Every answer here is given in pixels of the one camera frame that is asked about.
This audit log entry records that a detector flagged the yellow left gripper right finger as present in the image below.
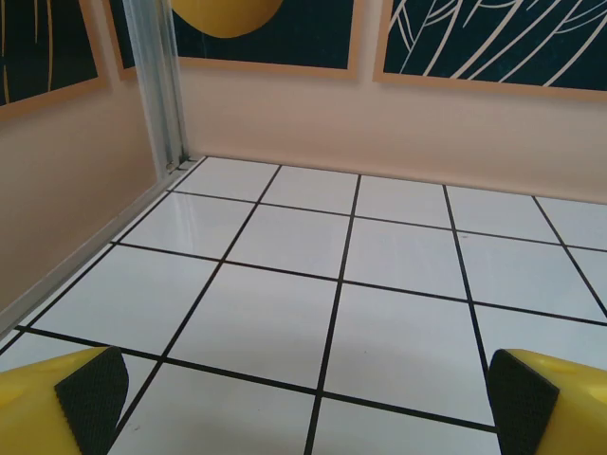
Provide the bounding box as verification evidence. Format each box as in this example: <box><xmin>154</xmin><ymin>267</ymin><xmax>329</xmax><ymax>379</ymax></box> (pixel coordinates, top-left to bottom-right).
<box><xmin>487</xmin><ymin>349</ymin><xmax>607</xmax><ymax>455</ymax></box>

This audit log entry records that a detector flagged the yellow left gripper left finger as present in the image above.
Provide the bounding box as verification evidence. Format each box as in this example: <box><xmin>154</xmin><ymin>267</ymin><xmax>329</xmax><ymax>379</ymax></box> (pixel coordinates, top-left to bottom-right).
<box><xmin>0</xmin><ymin>346</ymin><xmax>129</xmax><ymax>455</ymax></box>

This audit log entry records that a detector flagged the aluminium frame post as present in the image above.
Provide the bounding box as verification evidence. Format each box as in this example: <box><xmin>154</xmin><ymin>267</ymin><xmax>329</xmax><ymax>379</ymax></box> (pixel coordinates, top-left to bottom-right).
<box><xmin>121</xmin><ymin>0</ymin><xmax>196</xmax><ymax>177</ymax></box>

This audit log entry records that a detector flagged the wall panel gold oval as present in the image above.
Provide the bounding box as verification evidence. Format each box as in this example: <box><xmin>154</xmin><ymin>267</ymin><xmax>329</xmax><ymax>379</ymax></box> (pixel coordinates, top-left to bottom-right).
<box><xmin>102</xmin><ymin>0</ymin><xmax>365</xmax><ymax>82</ymax></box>

